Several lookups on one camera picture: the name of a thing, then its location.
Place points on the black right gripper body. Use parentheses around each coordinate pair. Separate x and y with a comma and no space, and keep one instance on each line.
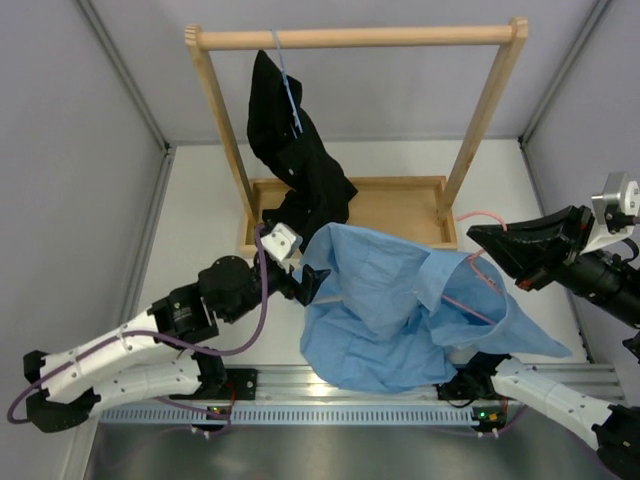
(581,234)

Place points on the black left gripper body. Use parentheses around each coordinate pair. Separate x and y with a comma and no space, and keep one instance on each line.
(282,281)

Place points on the pink plastic hanger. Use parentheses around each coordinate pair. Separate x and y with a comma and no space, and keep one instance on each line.
(381,285)

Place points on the light blue shirt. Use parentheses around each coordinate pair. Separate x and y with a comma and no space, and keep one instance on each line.
(418,356)

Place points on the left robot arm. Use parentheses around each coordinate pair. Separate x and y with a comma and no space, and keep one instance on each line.
(160,352)

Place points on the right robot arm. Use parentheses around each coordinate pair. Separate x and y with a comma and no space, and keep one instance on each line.
(610,430)

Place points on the black shirt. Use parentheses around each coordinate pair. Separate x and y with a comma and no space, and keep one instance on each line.
(319,191)

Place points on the blue plastic hanger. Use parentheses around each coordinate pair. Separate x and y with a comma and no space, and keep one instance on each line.
(296,126)

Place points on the wooden clothes rack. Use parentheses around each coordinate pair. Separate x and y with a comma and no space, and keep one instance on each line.
(419,208)

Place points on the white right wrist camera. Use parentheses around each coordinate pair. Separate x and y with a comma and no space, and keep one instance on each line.
(616,211)

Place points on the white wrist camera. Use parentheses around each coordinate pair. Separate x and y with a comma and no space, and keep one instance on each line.
(616,211)
(281,243)

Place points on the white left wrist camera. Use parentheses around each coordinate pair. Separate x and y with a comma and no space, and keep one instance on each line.
(281,243)

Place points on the aluminium mounting rail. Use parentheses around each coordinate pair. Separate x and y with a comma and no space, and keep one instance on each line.
(298,384)

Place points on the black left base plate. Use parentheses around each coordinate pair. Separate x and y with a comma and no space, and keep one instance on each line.
(234,384)

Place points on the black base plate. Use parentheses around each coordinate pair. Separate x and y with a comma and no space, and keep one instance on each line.
(234,384)
(467,385)

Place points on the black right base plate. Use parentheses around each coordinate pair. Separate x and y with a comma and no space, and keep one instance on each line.
(467,385)

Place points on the grey slotted cable duct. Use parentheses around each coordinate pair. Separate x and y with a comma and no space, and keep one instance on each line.
(299,415)

